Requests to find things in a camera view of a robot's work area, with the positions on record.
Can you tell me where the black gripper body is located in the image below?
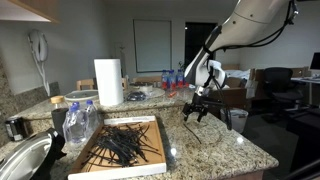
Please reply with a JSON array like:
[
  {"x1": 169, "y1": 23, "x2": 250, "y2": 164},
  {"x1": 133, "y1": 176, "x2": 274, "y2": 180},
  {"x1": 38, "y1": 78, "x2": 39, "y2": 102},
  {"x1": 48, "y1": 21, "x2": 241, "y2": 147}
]
[{"x1": 191, "y1": 94, "x2": 210, "y2": 113}]

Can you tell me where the brown cardboard box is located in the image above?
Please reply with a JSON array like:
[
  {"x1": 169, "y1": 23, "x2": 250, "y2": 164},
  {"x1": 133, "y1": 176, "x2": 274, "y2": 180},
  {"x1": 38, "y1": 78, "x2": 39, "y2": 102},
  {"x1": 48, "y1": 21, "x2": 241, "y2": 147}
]
[{"x1": 213, "y1": 63, "x2": 256, "y2": 111}]

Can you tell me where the cardboard cover box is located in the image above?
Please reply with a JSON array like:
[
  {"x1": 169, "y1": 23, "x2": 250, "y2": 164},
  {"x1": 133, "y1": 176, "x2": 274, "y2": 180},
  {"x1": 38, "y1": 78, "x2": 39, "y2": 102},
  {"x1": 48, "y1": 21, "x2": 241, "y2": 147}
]
[{"x1": 67, "y1": 115, "x2": 168, "y2": 180}]

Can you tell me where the single black zip tie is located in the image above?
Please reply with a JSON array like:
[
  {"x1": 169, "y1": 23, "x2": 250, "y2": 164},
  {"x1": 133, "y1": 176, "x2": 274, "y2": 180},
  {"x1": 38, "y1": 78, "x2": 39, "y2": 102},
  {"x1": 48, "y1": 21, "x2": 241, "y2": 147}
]
[{"x1": 182, "y1": 122, "x2": 203, "y2": 145}]

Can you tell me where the grey trash bin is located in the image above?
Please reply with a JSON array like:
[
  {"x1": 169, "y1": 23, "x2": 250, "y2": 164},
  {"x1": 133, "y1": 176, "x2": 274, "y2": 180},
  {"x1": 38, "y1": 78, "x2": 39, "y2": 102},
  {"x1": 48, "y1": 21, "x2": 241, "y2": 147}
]
[{"x1": 220, "y1": 108, "x2": 249, "y2": 134}]

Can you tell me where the white tape roll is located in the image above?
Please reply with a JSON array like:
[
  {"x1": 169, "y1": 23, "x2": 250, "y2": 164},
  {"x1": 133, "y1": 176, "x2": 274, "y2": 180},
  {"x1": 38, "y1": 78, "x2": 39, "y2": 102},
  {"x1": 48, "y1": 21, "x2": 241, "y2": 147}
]
[{"x1": 138, "y1": 82, "x2": 154, "y2": 94}]

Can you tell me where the black coiled item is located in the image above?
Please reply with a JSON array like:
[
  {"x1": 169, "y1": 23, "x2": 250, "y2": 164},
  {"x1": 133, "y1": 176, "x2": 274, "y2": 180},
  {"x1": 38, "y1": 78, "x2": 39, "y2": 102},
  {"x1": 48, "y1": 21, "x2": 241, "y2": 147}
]
[{"x1": 126, "y1": 91, "x2": 147, "y2": 102}]

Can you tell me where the pile of black zip ties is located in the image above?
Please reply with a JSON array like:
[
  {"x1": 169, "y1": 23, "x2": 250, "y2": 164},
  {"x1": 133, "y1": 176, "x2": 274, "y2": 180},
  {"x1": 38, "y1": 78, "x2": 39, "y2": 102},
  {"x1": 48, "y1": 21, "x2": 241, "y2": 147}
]
[{"x1": 81, "y1": 123, "x2": 162, "y2": 169}]

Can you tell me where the black office chair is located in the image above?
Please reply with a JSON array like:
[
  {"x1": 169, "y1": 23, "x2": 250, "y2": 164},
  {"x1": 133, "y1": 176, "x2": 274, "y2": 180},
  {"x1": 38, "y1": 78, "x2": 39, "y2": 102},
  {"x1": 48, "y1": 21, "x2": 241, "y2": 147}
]
[{"x1": 263, "y1": 67, "x2": 306, "y2": 109}]

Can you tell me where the white paper towel roll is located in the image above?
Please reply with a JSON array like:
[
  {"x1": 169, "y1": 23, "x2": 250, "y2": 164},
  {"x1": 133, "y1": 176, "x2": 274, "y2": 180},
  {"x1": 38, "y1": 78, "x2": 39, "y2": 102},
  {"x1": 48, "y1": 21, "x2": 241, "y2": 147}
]
[{"x1": 93, "y1": 58, "x2": 125, "y2": 107}]

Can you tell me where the small clear water bottle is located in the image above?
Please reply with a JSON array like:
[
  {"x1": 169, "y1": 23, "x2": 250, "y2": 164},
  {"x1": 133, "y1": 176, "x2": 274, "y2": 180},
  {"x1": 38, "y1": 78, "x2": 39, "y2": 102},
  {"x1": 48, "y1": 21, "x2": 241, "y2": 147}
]
[{"x1": 83, "y1": 99, "x2": 100, "y2": 134}]

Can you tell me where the wooden chair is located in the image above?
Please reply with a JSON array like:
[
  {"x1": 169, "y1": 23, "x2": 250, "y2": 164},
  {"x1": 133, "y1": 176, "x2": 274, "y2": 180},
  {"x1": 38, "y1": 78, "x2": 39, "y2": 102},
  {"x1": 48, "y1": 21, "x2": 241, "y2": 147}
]
[{"x1": 76, "y1": 78, "x2": 98, "y2": 92}]

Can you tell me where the white shallow bowl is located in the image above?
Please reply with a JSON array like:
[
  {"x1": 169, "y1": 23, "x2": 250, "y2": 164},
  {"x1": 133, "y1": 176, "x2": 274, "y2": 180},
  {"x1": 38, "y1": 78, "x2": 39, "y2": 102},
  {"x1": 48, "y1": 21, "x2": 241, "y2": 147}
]
[{"x1": 64, "y1": 89, "x2": 100, "y2": 103}]

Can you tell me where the white desk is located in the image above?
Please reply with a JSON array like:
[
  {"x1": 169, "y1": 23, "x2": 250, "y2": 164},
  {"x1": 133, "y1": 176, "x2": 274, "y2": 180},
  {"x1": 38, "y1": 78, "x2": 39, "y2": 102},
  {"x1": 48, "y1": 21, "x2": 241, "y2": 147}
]
[{"x1": 290, "y1": 76, "x2": 320, "y2": 105}]

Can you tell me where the large clear water bottle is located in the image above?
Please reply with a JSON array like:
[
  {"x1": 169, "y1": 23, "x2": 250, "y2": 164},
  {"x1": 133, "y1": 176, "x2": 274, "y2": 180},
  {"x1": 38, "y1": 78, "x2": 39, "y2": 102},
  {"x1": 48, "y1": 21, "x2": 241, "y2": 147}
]
[{"x1": 62, "y1": 101, "x2": 88, "y2": 145}]

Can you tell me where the computer monitor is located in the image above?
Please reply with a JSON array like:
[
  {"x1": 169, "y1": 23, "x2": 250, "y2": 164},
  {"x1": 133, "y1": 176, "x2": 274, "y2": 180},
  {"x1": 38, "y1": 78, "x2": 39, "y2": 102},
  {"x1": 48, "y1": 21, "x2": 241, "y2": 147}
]
[{"x1": 309, "y1": 52, "x2": 320, "y2": 72}]

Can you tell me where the black cup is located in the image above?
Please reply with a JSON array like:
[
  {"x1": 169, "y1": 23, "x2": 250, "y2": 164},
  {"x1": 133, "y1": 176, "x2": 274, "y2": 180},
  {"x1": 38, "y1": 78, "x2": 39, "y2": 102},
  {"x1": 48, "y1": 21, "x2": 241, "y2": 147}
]
[{"x1": 51, "y1": 107, "x2": 70, "y2": 137}]

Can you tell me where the jar with wooden lid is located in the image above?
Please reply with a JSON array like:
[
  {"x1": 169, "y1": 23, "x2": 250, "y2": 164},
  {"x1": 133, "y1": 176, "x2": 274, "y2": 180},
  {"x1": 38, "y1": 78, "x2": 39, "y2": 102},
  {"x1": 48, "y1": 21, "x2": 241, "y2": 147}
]
[{"x1": 50, "y1": 95, "x2": 66, "y2": 110}]

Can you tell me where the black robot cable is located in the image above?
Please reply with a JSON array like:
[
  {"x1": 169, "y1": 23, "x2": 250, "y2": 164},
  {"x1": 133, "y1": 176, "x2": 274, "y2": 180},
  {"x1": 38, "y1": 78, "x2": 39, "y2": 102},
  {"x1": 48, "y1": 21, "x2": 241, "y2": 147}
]
[{"x1": 207, "y1": 0, "x2": 300, "y2": 131}]

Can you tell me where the white wall board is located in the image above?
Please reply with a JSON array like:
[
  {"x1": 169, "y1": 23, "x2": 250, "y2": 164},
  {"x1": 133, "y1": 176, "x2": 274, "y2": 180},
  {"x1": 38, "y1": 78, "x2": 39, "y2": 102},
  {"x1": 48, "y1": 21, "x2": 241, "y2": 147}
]
[{"x1": 133, "y1": 19, "x2": 173, "y2": 74}]

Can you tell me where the wooden wall cabinet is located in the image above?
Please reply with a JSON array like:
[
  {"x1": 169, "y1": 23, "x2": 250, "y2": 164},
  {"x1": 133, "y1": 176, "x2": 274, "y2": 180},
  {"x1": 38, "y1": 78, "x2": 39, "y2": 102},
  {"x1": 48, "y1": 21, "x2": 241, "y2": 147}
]
[{"x1": 0, "y1": 0, "x2": 60, "y2": 24}]

